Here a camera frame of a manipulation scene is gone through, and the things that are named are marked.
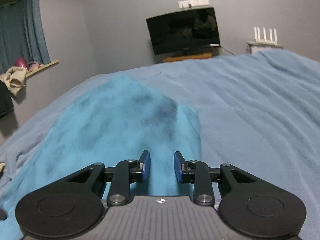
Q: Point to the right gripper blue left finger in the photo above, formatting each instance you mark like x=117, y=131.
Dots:
x=140, y=169

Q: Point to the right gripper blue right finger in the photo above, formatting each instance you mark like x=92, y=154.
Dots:
x=184, y=170

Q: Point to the teal tie-dye hoodie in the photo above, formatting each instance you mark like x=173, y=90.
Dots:
x=115, y=121

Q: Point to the light blue bed blanket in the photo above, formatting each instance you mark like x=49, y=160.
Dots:
x=259, y=112

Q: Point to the wooden tv stand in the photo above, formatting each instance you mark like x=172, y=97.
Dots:
x=206, y=55

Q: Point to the black flat screen television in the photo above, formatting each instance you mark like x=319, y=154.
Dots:
x=183, y=30

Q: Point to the white small shelf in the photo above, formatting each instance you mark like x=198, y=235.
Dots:
x=254, y=47

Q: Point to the wooden window sill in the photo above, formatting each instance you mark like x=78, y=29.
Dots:
x=41, y=68

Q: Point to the black hanging garment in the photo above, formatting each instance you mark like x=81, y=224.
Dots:
x=6, y=103

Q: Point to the pink object on sill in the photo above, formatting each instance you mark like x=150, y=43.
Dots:
x=30, y=64

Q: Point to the white wifi router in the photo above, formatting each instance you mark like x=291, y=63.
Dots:
x=265, y=35

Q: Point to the beige cloth on sill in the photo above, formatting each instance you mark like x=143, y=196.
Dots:
x=14, y=79

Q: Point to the white power strip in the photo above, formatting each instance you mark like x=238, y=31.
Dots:
x=189, y=4

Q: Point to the teal window curtain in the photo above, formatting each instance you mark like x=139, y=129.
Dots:
x=22, y=34

